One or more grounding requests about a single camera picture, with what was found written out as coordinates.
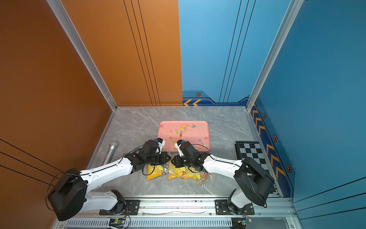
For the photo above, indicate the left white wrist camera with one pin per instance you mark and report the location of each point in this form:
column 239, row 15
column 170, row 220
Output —
column 161, row 144

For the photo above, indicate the left green circuit board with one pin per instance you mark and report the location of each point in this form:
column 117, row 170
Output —
column 117, row 223

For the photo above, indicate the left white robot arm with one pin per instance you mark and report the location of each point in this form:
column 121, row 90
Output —
column 75, row 191

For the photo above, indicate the green circuit board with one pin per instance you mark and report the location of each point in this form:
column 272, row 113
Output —
column 240, row 223
column 117, row 223

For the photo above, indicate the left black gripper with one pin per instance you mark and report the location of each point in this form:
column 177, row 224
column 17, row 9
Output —
column 164, row 154

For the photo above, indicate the clear ziploc bag with candies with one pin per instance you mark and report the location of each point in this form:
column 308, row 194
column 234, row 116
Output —
column 157, row 171

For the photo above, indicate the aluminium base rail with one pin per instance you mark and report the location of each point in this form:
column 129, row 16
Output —
column 189, row 212

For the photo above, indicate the black white checkerboard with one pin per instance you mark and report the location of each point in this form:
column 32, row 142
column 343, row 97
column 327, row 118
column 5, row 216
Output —
column 251, row 149

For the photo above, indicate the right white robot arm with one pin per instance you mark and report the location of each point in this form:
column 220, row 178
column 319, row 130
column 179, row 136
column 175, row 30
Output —
column 254, row 181

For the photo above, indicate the right green circuit board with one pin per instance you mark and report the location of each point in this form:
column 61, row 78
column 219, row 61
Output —
column 240, row 223

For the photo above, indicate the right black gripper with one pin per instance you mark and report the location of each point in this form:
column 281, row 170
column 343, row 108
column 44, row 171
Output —
column 176, row 159

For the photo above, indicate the silver microphone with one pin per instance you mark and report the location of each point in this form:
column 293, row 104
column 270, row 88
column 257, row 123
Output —
column 112, row 148

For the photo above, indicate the pink plastic tray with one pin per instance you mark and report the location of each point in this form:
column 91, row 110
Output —
column 196, row 132

